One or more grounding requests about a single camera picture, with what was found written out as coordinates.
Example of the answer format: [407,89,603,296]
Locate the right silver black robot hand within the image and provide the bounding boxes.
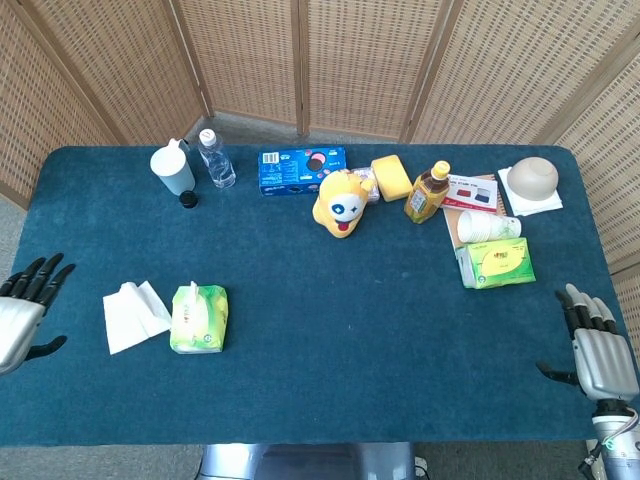
[535,283,640,402]

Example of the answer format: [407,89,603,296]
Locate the small pink packet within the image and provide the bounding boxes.
[351,167,381,205]

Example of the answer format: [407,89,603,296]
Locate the light blue plastic mug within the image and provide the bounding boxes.
[149,138,197,195]

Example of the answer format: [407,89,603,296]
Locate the yellow one-eyed plush toy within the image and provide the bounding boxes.
[312,168,376,239]

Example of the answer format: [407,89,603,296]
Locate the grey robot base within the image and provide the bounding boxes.
[197,442,416,480]

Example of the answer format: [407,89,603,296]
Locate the yellow-capped tea bottle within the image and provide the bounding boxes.
[403,160,452,225]

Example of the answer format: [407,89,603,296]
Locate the rattan folding screen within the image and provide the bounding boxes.
[0,0,640,351]

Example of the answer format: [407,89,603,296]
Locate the blue cookie box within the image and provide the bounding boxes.
[257,146,348,198]

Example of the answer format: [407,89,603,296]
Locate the brown kraft notebook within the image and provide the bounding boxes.
[442,173,509,251]

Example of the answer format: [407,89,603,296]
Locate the stack of white paper cups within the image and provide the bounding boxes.
[456,209,523,243]

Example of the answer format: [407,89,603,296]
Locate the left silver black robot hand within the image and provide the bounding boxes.
[0,252,77,376]

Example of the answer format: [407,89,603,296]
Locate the yellow cleaning sponge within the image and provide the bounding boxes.
[370,154,414,203]

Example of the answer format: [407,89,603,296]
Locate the green soft tissue pack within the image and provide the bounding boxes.
[169,284,230,355]

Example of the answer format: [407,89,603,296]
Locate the red and white card box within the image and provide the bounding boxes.
[440,174,499,210]

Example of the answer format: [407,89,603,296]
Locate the white paper napkins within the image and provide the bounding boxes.
[497,166,564,217]

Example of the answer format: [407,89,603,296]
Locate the green boxy tissue pack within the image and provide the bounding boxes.
[454,237,537,290]

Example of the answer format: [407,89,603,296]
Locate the blue tablecloth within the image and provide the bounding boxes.
[0,144,629,447]

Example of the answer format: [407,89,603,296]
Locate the clear plastic water bottle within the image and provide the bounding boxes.
[197,128,237,190]

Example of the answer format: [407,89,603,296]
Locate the beige bowl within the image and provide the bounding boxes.
[506,156,560,199]

